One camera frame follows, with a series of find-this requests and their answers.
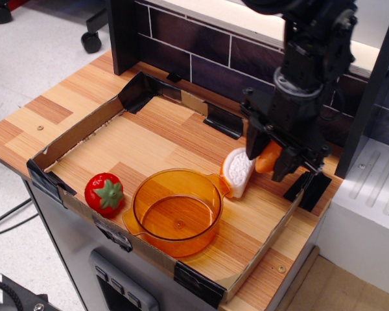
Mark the red toy strawberry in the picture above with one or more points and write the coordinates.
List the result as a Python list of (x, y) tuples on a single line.
[(104, 193)]

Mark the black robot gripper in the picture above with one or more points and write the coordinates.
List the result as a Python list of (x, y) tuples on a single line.
[(289, 118)]

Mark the black vertical post left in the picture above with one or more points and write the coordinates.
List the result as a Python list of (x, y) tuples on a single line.
[(124, 37)]

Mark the orange transparent plastic pot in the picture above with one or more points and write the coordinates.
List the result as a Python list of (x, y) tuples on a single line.
[(177, 211)]

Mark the orange toy carrot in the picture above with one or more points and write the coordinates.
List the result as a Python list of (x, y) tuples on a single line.
[(266, 161)]

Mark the black vertical post right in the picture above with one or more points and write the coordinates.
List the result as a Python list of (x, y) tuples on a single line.
[(364, 121)]

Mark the white orange toy sushi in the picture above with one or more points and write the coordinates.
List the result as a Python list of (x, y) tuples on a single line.
[(236, 171)]

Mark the black office chair base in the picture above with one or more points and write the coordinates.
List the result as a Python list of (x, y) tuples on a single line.
[(90, 39)]

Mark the black vertical post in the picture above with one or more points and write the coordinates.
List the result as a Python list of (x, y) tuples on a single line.
[(124, 37), (364, 121)]

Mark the grey control panel with buttons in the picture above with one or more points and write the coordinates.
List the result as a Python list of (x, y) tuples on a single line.
[(119, 291)]

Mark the white toy sink drainboard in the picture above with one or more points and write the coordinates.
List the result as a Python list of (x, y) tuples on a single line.
[(355, 231)]

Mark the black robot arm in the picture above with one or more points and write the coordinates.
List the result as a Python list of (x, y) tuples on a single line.
[(317, 46)]

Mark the cardboard fence with black tape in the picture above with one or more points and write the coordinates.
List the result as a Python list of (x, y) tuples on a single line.
[(86, 132)]

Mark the black metal bracket bottom left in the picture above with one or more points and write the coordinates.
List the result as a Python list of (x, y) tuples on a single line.
[(16, 297)]

